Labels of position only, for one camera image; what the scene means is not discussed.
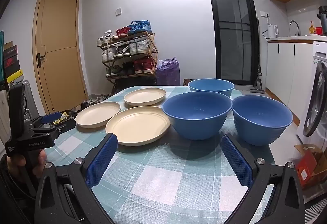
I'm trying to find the white washing machine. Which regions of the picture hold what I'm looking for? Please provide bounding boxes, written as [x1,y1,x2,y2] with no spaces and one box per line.
[294,41,327,148]

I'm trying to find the white electric kettle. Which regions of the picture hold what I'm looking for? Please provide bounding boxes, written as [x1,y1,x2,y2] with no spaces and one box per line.
[267,23,279,40]

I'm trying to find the upright vacuum cleaner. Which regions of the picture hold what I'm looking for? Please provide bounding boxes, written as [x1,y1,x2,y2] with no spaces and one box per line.
[250,18,266,93]

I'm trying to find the purple plastic bag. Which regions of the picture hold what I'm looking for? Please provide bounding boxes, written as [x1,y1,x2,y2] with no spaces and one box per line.
[156,57,181,86]

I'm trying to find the white kitchen counter cabinet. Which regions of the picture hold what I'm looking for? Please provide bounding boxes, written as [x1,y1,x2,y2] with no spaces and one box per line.
[266,35,316,112]

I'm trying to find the heap of black white shoes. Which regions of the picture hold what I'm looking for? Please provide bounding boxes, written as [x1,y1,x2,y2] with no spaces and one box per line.
[77,94,113,112]

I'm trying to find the stack of shoe boxes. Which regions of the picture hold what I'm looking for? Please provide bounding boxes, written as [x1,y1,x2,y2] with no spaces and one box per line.
[0,31,25,92]

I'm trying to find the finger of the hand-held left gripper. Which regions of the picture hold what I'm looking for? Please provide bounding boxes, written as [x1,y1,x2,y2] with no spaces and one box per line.
[28,120,76,138]
[26,111,62,129]

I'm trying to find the ribbed hard suitcase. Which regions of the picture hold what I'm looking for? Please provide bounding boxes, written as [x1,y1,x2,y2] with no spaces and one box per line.
[22,81,33,118]

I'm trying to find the red carton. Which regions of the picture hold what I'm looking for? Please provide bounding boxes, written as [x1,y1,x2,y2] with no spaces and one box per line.
[296,151,317,186]

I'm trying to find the blue bowl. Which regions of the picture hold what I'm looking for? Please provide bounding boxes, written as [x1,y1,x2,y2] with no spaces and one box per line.
[232,95,293,146]
[188,78,235,99]
[162,91,232,141]

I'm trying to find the dark grey cooker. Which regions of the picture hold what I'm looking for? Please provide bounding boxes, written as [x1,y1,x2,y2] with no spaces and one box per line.
[317,6,327,35]

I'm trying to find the red box in cardboard box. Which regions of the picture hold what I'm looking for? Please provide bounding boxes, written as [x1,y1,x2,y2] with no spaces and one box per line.
[294,143,327,190]

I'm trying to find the person's left hand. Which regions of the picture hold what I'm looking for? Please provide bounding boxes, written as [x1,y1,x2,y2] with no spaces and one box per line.
[7,149,48,173]

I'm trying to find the metal kitchen faucet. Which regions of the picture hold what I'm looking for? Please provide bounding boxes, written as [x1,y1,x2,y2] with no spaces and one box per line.
[289,20,301,36]

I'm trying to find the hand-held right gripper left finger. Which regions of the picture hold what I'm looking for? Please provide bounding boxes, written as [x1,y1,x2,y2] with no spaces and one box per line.
[34,133,118,224]

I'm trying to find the wooden door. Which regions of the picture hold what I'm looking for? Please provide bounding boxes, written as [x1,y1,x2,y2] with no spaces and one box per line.
[34,0,88,114]

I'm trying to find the black framed glass door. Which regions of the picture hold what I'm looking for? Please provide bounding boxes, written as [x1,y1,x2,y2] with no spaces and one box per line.
[205,0,260,84]

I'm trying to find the black white patterned rug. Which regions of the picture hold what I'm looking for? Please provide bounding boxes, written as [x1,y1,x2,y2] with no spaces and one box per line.
[304,200,327,224]

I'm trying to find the cream round plate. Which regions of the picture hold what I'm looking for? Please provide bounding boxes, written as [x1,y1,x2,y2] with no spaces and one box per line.
[75,101,121,129]
[124,87,167,107]
[105,106,171,146]

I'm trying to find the teal checked tablecloth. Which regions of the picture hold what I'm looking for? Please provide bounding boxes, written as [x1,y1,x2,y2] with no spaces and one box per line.
[47,85,289,224]

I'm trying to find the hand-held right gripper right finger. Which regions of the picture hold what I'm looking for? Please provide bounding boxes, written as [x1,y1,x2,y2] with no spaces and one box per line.
[220,133,306,224]

